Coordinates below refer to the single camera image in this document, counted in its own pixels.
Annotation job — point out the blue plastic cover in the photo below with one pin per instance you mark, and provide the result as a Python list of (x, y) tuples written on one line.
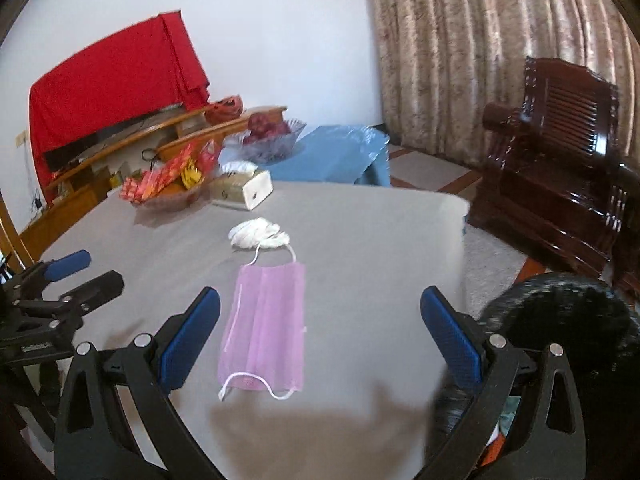
[(330, 155)]

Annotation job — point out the beige tissue box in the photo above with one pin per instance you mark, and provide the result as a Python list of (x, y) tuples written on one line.
[(240, 190)]

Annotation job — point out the light wooden chair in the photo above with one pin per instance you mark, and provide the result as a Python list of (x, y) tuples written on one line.
[(10, 240)]

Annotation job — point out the red cloth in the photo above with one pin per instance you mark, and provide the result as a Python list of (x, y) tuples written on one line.
[(110, 85)]

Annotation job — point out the beige patterned curtain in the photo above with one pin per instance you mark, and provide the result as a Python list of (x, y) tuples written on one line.
[(475, 60)]

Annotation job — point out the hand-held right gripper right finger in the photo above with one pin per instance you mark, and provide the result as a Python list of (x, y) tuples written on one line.
[(452, 345)]

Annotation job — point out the red bag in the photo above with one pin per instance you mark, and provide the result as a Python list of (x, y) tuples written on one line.
[(225, 108)]

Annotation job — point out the dark red apple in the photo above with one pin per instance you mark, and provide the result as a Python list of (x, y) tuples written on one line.
[(281, 128), (259, 125)]

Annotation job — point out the light wooden TV cabinet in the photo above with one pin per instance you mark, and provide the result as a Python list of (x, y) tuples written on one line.
[(75, 205)]

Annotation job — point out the wall socket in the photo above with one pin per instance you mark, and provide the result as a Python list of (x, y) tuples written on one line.
[(19, 139)]

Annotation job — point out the dark wooden armchair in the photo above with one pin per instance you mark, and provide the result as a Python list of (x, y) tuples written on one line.
[(550, 185)]

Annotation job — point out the glass fruit bowl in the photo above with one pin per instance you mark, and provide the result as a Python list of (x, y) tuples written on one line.
[(272, 149)]

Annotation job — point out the pink face mask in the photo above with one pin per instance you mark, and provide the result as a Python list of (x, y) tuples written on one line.
[(265, 330)]

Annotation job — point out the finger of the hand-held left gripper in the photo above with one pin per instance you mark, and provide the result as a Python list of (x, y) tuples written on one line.
[(67, 264), (95, 287)]

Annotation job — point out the basket of red snack packets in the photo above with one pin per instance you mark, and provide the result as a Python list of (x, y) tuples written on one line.
[(165, 180)]

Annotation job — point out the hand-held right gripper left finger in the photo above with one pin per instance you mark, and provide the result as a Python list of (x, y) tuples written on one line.
[(190, 340)]

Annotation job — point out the crumpled white tissue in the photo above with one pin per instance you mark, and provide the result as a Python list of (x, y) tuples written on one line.
[(257, 234)]

